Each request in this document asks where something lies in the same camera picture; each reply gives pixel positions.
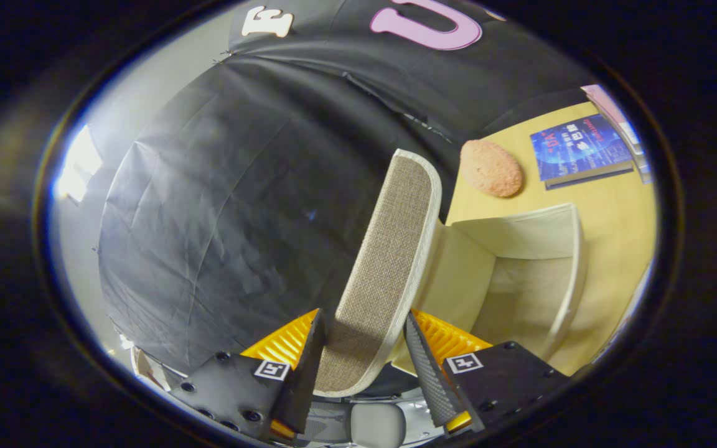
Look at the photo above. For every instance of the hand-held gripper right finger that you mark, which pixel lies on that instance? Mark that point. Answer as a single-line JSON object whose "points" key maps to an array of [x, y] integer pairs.
{"points": [[427, 379]]}

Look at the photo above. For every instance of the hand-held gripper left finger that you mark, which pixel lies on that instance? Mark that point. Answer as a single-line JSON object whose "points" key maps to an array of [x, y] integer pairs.
{"points": [[309, 386]]}

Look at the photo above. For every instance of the beige fabric storage box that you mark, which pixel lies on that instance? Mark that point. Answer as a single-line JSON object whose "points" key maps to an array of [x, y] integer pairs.
{"points": [[383, 267]]}

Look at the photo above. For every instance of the black backdrop cloth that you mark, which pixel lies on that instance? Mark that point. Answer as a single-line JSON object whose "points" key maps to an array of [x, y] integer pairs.
{"points": [[209, 218]]}

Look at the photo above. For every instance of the orange rough sponge ball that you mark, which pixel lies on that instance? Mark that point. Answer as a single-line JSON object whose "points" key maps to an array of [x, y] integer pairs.
{"points": [[491, 168]]}

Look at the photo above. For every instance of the blue cover book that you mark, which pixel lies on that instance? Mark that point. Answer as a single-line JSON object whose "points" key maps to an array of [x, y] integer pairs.
{"points": [[576, 149]]}

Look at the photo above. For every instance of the pink cover book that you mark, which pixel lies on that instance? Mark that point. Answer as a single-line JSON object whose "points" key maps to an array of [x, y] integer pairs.
{"points": [[604, 106]]}

